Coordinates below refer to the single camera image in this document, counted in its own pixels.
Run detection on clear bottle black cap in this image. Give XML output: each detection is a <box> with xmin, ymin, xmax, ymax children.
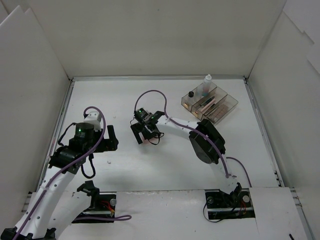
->
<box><xmin>187</xmin><ymin>91</ymin><xmax>195</xmax><ymax>106</ymax></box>

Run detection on white pink teal bottle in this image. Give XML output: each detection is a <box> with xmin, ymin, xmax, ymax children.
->
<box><xmin>201</xmin><ymin>74</ymin><xmax>212</xmax><ymax>97</ymax></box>

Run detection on pink concealer tube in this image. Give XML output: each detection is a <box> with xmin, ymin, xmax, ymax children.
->
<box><xmin>199</xmin><ymin>99</ymin><xmax>216</xmax><ymax>113</ymax></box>

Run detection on brown eyeshadow palette clear case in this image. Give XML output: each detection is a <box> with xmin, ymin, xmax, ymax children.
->
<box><xmin>209</xmin><ymin>104</ymin><xmax>229</xmax><ymax>121</ymax></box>

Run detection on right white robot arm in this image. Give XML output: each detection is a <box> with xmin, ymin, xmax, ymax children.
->
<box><xmin>130</xmin><ymin>108</ymin><xmax>242</xmax><ymax>206</ymax></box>

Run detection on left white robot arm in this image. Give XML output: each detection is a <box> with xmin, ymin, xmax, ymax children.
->
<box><xmin>0</xmin><ymin>122</ymin><xmax>119</xmax><ymax>240</ymax></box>

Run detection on clear three-drawer organizer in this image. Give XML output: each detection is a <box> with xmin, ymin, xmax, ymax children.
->
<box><xmin>181</xmin><ymin>82</ymin><xmax>239</xmax><ymax>125</ymax></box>

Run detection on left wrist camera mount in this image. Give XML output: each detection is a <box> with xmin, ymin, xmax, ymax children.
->
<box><xmin>83</xmin><ymin>111</ymin><xmax>102</xmax><ymax>132</ymax></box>

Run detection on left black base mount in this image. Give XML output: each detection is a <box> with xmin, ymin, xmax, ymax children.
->
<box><xmin>72</xmin><ymin>180</ymin><xmax>117</xmax><ymax>224</ymax></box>

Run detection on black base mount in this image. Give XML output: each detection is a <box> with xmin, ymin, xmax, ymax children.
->
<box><xmin>202</xmin><ymin>183</ymin><xmax>256</xmax><ymax>223</ymax></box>
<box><xmin>72</xmin><ymin>180</ymin><xmax>117</xmax><ymax>224</ymax></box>

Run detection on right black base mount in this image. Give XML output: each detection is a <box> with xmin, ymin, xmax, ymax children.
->
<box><xmin>202</xmin><ymin>183</ymin><xmax>256</xmax><ymax>223</ymax></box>

